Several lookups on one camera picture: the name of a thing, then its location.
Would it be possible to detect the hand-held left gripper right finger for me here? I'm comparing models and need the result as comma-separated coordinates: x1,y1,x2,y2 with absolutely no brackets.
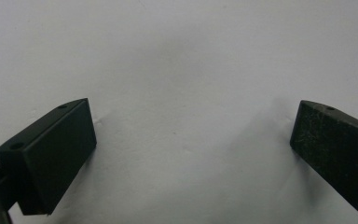
289,99,358,216

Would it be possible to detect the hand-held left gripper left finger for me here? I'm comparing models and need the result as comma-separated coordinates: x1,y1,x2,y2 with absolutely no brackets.
0,97,98,217

